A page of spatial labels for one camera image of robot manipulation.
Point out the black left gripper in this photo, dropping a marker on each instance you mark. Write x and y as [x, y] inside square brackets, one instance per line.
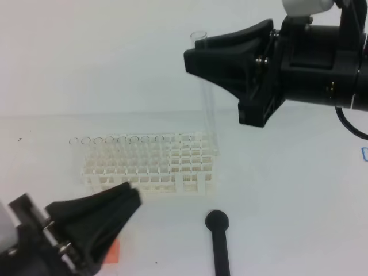
[74, 240]

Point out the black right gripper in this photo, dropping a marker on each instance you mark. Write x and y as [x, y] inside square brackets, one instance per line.
[325, 65]

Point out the clear glass test tube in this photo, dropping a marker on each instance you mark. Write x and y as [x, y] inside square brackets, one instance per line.
[207, 97]

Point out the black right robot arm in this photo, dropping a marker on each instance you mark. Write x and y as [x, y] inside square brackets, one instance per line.
[325, 13]

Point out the white test tube rack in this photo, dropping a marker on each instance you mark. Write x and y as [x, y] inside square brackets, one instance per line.
[172, 163]

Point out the orange foam block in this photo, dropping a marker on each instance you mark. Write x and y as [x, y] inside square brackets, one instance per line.
[113, 254]

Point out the blue square marker sticker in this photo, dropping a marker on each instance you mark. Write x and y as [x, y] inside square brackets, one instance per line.
[365, 153]

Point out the black camera stand pole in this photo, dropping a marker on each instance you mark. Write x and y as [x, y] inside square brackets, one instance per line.
[218, 222]

